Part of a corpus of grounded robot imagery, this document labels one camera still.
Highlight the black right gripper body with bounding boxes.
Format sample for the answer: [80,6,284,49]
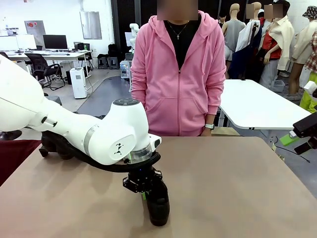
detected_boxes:
[293,112,317,139]

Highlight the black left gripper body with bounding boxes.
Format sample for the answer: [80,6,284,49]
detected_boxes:
[128,168,156,192]

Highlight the black leather shoe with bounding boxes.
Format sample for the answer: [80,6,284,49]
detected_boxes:
[146,178,170,227]
[58,145,76,161]
[41,132,61,152]

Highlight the person's left forearm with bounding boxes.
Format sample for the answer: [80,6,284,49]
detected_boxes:
[207,74,226,117]

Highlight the person's right forearm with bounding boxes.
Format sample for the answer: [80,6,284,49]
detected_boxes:
[130,71,149,112]

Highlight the white power strip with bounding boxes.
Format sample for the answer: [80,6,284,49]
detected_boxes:
[269,135,279,151]

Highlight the lime green trousers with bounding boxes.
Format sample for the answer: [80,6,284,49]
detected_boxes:
[299,90,317,114]

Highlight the grey storage bin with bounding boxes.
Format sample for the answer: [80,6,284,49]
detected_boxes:
[271,79,286,93]

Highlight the brown cardboard box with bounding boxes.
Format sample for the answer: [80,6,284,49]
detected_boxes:
[211,127,241,137]

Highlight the red plaid shirt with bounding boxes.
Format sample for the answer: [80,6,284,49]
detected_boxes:
[305,31,317,72]

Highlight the person in pink hoodie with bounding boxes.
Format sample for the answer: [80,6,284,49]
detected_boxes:
[130,0,226,137]

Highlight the mannequin with bucket hat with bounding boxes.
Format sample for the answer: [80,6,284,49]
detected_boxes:
[288,6,317,96]

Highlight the mannequin with cream jacket red top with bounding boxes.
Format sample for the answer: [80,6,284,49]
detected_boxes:
[259,0,295,84]

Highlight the mannequin with white navy clothing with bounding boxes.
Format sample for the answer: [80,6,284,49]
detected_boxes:
[235,1,264,80]

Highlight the equipment cart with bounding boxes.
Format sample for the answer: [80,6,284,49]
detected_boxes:
[120,53,133,92]

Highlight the white air purifier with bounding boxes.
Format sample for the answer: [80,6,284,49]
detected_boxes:
[69,67,88,99]

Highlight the person with red mask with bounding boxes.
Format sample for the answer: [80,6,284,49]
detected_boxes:
[257,8,266,28]

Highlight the grey plastic stool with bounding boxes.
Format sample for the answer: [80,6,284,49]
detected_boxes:
[43,96,62,106]

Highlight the mannequin in grey tank top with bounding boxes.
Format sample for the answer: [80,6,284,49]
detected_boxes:
[221,3,246,80]

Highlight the dark red cloth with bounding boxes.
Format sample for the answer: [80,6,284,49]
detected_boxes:
[0,139,42,186]

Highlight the white office desk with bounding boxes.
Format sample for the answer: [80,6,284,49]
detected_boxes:
[0,49,92,75]

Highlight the black mesh office chair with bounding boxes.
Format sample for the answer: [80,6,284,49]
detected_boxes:
[25,53,66,91]

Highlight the black computer monitor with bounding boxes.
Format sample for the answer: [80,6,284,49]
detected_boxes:
[43,34,68,50]

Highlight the white monitor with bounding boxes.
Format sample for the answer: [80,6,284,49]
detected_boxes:
[0,33,37,50]

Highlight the grey board with red sign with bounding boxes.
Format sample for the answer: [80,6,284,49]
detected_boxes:
[24,20,47,35]

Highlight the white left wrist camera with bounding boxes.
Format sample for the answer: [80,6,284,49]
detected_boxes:
[148,134,163,152]

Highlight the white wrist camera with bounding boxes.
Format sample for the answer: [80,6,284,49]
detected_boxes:
[148,134,163,152]
[303,80,317,98]

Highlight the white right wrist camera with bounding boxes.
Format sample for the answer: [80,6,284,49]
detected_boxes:
[303,80,317,98]

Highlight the silver cross necklace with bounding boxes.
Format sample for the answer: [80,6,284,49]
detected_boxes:
[166,21,189,41]

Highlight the silver wall panel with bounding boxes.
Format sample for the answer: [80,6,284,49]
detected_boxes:
[79,11,103,40]

